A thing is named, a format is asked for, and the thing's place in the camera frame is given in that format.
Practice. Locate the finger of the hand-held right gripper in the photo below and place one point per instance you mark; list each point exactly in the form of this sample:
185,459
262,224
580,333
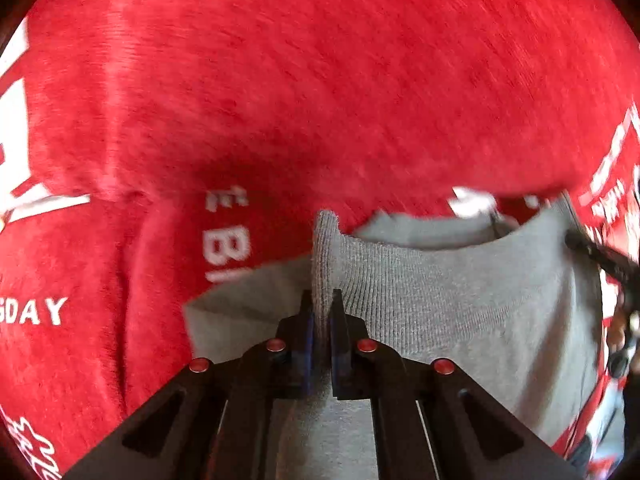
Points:
600,255

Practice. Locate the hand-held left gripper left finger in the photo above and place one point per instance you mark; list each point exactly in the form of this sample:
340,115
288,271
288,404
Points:
306,345

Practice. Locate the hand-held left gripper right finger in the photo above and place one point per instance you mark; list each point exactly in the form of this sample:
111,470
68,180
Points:
336,355

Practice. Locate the grey knit sweater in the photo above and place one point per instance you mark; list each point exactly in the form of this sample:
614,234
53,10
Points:
450,300

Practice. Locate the red printed blanket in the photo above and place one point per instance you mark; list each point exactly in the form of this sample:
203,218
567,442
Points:
300,85

